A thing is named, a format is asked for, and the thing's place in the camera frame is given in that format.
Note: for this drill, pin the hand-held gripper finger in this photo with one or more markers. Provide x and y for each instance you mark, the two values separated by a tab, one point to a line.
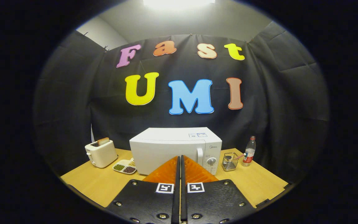
183	199
176	199

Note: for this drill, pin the white microwave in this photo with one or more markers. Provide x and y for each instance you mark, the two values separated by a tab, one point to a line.
166	146

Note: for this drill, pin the white divided bean dish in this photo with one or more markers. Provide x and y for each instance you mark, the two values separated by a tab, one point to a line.
124	166

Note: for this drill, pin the red striped straw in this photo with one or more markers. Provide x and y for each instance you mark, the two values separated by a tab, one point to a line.
238	157

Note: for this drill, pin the clear bottle red label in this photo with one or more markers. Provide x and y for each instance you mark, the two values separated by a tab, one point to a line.
249	152

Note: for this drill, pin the white toaster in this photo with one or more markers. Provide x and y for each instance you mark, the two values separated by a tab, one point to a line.
103	154

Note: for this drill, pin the toast slice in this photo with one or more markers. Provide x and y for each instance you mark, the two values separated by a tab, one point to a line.
103	141

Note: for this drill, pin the black backdrop cloth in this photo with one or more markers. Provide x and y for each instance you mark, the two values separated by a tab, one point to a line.
275	102

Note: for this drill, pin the ceiling light panel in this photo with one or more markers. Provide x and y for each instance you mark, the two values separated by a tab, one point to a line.
179	2

